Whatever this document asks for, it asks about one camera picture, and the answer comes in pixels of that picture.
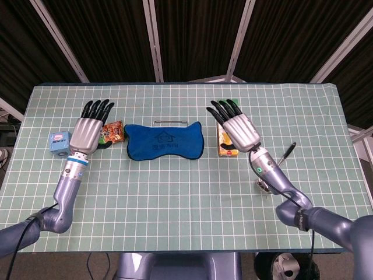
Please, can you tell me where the blue kitchen towel black trim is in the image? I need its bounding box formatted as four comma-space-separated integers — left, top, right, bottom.
123, 120, 204, 162

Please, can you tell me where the light blue carton box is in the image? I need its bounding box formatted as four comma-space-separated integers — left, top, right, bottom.
48, 131, 72, 159

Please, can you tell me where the green orange snack bag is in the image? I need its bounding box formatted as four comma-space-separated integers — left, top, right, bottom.
98, 120, 126, 146

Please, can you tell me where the yellow food box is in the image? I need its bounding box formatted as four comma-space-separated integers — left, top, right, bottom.
216, 121, 241, 158

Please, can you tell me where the white partition frame post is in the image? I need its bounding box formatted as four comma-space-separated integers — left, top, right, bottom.
347, 124, 373, 160
142, 0, 164, 83
30, 0, 89, 83
0, 97, 24, 121
310, 13, 373, 84
226, 0, 256, 83

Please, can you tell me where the metal wire stand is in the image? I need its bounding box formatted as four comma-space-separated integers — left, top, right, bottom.
153, 119, 188, 127

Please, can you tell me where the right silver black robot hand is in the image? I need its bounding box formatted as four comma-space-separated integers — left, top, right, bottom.
206, 99, 261, 153

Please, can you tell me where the green grid tablecloth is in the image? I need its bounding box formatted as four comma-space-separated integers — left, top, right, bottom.
0, 82, 373, 253

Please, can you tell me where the black trash bin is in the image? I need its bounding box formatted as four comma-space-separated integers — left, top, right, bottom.
252, 251, 321, 280

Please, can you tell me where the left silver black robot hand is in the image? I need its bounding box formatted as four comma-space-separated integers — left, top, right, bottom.
69, 99, 115, 154

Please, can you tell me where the silver robot torso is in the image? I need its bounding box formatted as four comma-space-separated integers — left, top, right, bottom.
115, 251, 243, 280

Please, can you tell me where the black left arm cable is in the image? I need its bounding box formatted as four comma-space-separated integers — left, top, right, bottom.
5, 203, 61, 280

